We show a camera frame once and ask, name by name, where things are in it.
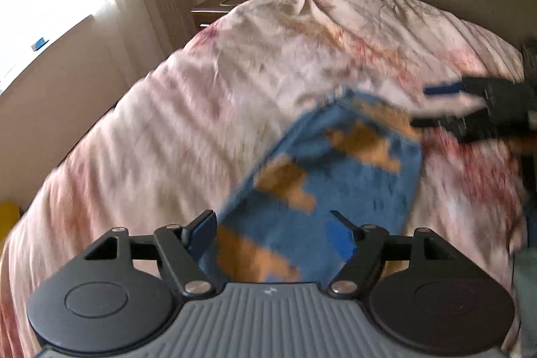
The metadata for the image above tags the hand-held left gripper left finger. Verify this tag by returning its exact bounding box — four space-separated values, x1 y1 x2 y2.
83 210 219 298

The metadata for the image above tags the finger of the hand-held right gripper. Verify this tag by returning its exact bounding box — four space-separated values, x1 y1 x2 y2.
410 112 464 134
423 81 487 99

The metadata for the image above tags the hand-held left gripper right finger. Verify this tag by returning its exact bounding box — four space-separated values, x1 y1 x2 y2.
326 210 471 298

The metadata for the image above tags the pink patterned blanket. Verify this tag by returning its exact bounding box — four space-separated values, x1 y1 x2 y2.
0 0 530 358

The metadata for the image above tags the yellow object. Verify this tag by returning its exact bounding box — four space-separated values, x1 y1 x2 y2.
0 201 22 246

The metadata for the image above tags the dark wooden nightstand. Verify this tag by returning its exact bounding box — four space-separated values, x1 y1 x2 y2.
190 0 287 32

